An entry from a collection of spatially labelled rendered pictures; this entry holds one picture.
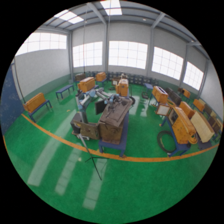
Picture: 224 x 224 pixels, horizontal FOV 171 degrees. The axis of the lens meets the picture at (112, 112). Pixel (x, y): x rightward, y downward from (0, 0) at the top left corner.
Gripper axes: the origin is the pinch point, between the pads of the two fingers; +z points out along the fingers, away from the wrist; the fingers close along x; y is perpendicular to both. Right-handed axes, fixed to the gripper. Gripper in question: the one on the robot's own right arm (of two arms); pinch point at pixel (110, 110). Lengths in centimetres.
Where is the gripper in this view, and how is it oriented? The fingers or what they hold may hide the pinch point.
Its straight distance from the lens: 188.9
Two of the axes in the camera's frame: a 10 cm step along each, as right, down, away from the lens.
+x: 8.9, 3.0, -3.4
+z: -0.4, 7.9, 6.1
